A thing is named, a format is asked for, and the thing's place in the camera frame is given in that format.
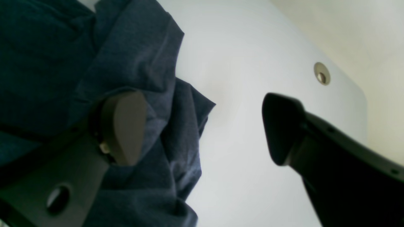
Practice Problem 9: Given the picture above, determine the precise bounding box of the right table grommet hole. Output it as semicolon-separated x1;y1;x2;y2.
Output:
313;62;331;86

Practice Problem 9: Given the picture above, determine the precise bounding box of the dark blue t-shirt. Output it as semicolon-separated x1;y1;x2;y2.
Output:
0;0;216;227

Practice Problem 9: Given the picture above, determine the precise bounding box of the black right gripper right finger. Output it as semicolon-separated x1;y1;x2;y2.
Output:
262;93;404;227

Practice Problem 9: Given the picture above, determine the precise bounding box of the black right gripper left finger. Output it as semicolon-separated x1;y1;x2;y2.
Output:
0;91;147;227

